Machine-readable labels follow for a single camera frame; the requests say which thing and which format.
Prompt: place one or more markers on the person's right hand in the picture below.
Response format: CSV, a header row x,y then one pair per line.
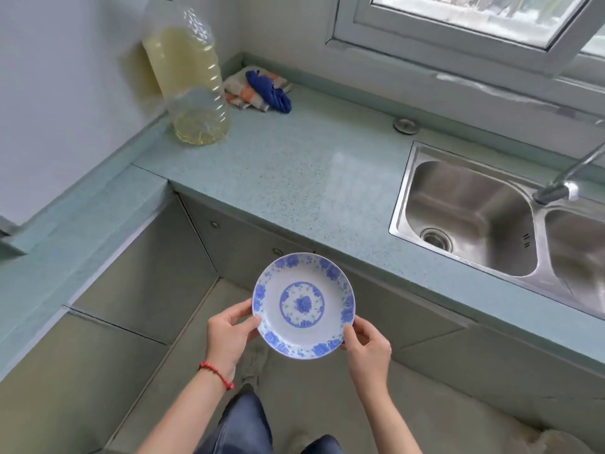
x,y
371,356

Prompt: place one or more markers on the person's left hand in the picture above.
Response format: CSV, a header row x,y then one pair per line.
x,y
222,340

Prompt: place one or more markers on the person's left thumb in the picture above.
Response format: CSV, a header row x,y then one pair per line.
x,y
249,324

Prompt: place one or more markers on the person's right thumb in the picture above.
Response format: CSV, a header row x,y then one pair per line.
x,y
351,336

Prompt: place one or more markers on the blue floral white plate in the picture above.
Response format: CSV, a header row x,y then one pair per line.
x,y
302,304

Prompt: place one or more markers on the person's left forearm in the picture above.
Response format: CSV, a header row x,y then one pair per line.
x,y
184,416

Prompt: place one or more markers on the person's right forearm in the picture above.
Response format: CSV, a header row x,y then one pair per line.
x,y
390,420

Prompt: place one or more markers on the grey cabinet door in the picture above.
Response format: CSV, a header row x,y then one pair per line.
x,y
236,250
71,387
151,274
397,321

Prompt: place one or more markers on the person's blue jeans legs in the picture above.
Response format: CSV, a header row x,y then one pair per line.
x,y
248,427

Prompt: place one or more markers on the metal sink drain strainer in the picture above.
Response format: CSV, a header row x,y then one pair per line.
x,y
436,238

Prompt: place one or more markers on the stainless steel double sink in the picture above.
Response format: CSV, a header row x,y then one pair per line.
x,y
472,217

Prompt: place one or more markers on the round metal countertop cap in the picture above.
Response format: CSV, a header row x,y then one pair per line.
x,y
406,126

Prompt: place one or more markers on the blue cloth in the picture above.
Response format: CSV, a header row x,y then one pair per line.
x,y
272,92

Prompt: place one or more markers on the orange white checked cloth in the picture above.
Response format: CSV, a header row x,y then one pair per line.
x,y
236,89

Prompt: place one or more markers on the chrome faucet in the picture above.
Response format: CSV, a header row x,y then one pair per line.
x,y
560,186

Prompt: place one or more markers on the large plastic bottle yellow liquid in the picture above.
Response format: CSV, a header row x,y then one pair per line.
x,y
189,70

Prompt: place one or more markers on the white window frame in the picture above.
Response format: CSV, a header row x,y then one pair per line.
x,y
453,33

